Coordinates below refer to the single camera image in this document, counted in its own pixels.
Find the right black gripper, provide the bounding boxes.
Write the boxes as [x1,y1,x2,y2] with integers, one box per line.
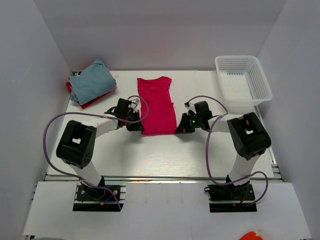
[175,112,203,134]

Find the magenta red t shirt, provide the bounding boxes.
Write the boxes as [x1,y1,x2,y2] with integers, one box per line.
[137,76,177,136]

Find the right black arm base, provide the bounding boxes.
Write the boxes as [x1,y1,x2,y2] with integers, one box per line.
[203,183,257,213]

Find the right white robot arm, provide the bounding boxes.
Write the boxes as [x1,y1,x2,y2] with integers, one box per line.
[174,101,272,200]

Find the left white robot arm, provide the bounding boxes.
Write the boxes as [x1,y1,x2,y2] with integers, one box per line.
[56,96,144,200]

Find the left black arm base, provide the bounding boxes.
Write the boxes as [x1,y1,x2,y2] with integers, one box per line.
[72,184,121,213]

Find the folded light blue t shirt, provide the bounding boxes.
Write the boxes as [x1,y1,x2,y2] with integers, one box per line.
[68,58,117,105]

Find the white perforated plastic basket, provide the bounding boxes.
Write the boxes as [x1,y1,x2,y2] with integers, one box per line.
[214,55,273,108]

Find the orange object at bottom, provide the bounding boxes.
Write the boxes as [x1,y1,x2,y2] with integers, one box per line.
[239,231,264,240]

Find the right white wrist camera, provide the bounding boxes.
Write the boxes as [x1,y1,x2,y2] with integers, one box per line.
[185,103,196,114]

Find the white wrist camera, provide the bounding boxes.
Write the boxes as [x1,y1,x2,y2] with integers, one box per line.
[132,98,140,105]
[185,103,196,114]

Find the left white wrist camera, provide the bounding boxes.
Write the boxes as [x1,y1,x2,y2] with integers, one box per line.
[132,98,140,105]

